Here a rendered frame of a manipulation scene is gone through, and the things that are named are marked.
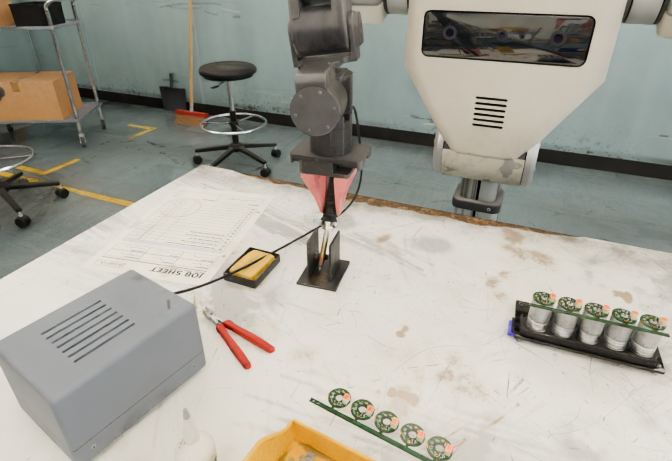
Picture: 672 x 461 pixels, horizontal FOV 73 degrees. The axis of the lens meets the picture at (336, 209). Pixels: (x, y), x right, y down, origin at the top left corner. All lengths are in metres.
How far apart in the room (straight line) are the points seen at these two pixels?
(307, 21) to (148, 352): 0.40
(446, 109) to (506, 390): 0.60
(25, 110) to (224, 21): 1.53
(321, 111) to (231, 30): 3.35
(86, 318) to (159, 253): 0.28
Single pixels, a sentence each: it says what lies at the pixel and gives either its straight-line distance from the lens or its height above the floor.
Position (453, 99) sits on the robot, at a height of 0.92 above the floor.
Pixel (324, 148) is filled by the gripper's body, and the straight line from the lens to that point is 0.60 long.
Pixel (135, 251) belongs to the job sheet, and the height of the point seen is 0.75.
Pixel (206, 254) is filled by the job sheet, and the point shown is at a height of 0.75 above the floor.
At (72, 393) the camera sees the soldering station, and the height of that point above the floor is 0.84.
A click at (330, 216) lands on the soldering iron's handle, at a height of 0.84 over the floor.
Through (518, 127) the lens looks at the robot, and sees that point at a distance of 0.98.
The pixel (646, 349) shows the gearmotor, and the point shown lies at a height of 0.78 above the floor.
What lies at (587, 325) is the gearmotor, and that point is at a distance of 0.61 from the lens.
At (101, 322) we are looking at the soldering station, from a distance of 0.52.
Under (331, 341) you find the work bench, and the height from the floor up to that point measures 0.75.
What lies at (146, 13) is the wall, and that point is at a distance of 4.36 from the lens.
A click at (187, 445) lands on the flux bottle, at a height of 0.81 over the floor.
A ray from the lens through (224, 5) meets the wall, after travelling 3.85.
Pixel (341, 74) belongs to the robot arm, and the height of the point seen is 1.04.
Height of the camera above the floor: 1.16
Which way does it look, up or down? 28 degrees down
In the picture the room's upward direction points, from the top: straight up
